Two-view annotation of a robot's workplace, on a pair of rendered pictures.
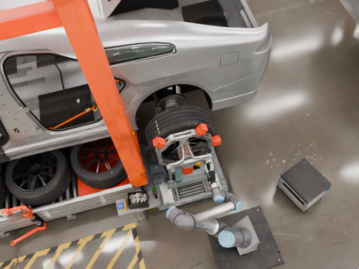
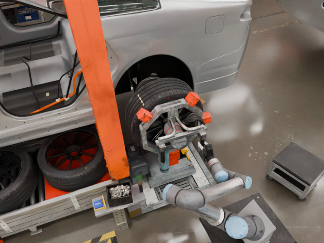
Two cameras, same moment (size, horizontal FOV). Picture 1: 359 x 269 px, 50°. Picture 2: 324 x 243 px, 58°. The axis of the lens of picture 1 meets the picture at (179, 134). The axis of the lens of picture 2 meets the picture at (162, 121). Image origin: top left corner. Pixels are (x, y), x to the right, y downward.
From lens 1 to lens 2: 1.50 m
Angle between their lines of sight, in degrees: 15
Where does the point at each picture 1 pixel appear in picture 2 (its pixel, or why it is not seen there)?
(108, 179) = (82, 176)
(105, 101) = (82, 21)
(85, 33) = not seen: outside the picture
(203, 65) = (188, 30)
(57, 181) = (20, 182)
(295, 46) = (249, 61)
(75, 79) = (44, 74)
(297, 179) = (292, 162)
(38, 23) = not seen: outside the picture
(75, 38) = not seen: outside the picture
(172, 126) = (159, 95)
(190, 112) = (176, 83)
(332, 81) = (290, 85)
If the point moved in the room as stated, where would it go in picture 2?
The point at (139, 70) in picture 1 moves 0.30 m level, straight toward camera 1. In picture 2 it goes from (119, 28) to (130, 47)
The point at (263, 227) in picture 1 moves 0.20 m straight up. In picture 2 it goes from (269, 215) to (274, 203)
